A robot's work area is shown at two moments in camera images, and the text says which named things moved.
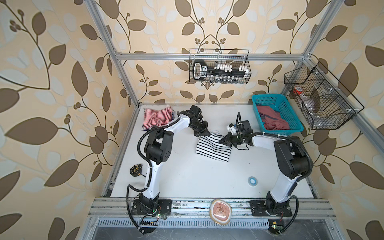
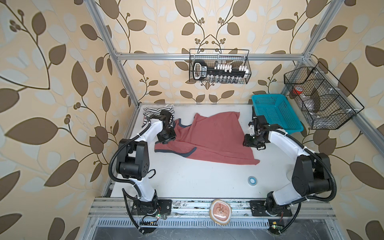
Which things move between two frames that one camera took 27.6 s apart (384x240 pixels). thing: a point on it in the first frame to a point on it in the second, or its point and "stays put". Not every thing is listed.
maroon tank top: (272, 119) to (213, 136)
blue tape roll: (252, 181) stays put
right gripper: (228, 140) to (247, 142)
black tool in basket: (218, 72) stays put
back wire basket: (220, 66) stays put
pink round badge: (220, 212) stays put
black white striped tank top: (209, 145) to (148, 111)
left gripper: (204, 130) to (172, 136)
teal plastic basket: (275, 115) stays put
